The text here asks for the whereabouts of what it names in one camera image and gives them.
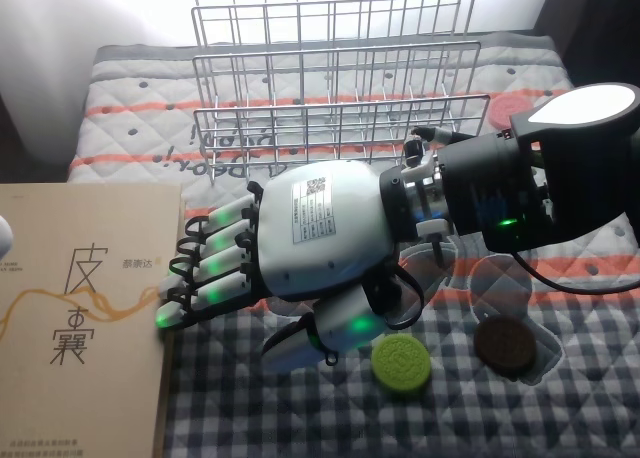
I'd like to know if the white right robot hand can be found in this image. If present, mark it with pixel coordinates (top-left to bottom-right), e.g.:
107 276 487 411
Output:
154 160 397 375

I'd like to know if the beige paperback book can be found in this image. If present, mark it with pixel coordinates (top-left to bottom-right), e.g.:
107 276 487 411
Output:
0 181 186 458

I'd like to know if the green toy sandwich cookie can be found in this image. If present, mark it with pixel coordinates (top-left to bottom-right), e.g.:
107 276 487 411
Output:
370 333 432 397

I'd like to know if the quilted bear print quilt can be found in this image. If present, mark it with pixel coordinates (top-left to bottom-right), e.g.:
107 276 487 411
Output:
67 30 640 458

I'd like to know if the pink toy sandwich cookie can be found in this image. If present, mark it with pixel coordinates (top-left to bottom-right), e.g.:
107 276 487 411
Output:
488 93 531 129

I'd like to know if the brown toy sandwich cookie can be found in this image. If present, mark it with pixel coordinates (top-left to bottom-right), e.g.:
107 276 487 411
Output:
473 315 537 377

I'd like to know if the white wire rack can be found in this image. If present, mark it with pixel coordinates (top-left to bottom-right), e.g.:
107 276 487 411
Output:
189 0 491 185

